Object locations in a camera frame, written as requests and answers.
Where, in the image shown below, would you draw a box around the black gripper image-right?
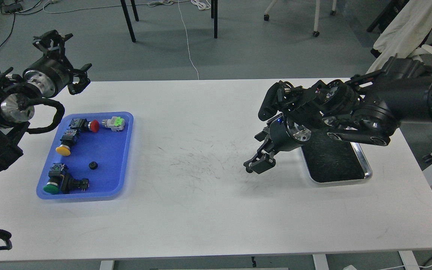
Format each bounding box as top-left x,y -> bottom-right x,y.
244,116 -> 311,174

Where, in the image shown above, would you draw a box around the beige cloth on chair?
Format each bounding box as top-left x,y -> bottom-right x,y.
367,0 -> 432,72

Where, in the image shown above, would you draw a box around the white floor cable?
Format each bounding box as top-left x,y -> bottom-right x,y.
148,0 -> 212,80

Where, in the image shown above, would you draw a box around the green push button switch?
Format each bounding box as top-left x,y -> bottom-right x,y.
43,163 -> 68,195

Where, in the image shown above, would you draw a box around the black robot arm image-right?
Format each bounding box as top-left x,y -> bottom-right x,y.
244,57 -> 432,174

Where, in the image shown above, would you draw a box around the white rolling chair base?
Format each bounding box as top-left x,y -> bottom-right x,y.
263,0 -> 340,38

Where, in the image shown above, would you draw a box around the grey green connector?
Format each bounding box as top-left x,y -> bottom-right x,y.
101,116 -> 125,132

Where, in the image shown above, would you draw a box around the yellow push button switch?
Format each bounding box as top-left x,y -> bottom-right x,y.
55,129 -> 80,156

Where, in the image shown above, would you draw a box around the silver metal tray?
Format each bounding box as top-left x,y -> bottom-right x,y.
301,142 -> 373,186

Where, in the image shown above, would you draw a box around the black switch block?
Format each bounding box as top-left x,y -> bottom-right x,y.
60,174 -> 89,194

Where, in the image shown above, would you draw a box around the black chair legs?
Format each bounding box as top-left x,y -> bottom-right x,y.
120,0 -> 219,43

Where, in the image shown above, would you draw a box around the black floor cable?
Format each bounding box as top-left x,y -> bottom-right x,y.
0,0 -> 51,72

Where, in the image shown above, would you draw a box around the blue plastic tray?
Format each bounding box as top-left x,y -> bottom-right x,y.
36,111 -> 134,201

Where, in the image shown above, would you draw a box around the red push button switch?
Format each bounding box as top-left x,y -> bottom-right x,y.
68,118 -> 100,133

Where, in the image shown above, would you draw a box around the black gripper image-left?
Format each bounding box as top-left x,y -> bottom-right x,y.
23,30 -> 92,98

